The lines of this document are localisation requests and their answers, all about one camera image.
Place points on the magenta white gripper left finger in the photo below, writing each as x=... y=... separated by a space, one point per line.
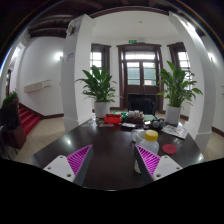
x=72 y=167

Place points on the white mug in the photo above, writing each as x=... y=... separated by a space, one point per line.
x=137 y=135

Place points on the black round object pair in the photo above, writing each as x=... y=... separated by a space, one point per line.
x=157 y=124

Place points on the black chair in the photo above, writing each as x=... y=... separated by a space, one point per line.
x=142 y=102

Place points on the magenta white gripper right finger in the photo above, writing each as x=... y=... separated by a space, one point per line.
x=153 y=165

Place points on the red round coaster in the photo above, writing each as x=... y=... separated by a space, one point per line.
x=169 y=148

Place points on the red carpet stairs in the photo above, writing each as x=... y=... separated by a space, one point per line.
x=28 y=119

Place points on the dark wooden cabinet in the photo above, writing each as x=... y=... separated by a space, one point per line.
x=13 y=133

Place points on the green exit sign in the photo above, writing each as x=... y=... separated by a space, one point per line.
x=132 y=41

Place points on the red plastic box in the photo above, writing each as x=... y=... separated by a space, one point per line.
x=113 y=118

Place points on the right potted green plant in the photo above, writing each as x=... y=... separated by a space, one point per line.
x=177 y=90

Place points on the magazine on table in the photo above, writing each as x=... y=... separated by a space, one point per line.
x=175 y=131

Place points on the dark wooden double door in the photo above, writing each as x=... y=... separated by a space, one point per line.
x=139 y=65

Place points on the clear bottle yellow cap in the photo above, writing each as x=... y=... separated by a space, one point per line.
x=150 y=141

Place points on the left potted green plant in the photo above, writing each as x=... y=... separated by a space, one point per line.
x=97 y=86

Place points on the small plant on cabinet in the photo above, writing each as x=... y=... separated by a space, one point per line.
x=11 y=98

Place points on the potted green plant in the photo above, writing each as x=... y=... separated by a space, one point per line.
x=97 y=86
x=177 y=90

